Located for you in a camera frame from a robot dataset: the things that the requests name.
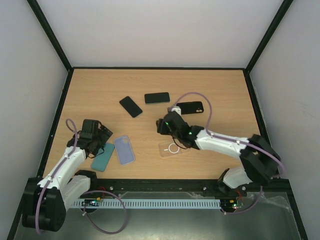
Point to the black enclosure frame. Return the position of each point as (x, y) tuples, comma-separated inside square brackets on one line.
[(153, 185)]

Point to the teal phone case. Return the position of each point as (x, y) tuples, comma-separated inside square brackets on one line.
[(101, 160)]

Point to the clear magsafe phone case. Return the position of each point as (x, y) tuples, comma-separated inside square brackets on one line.
[(170, 149)]

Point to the white-edged black phone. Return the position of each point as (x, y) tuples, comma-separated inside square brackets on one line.
[(131, 107)]

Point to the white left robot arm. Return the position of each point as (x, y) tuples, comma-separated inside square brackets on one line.
[(46, 201)]

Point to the black phone case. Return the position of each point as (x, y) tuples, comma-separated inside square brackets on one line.
[(191, 107)]

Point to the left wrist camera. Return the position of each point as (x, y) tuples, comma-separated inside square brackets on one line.
[(90, 126)]

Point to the lavender phone case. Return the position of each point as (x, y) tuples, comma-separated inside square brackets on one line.
[(124, 150)]

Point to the light blue cable duct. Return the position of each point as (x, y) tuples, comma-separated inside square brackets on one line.
[(148, 204)]

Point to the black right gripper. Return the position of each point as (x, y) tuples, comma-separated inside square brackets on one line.
[(161, 126)]

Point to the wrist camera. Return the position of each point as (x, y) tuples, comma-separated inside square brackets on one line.
[(175, 108), (90, 126)]

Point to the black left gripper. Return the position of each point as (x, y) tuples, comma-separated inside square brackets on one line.
[(104, 137)]

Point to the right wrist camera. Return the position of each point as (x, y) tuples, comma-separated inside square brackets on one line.
[(175, 108)]

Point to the green-edged black phone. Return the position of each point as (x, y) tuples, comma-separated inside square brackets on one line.
[(156, 98)]

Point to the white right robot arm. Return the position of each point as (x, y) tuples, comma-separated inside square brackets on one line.
[(259, 162)]

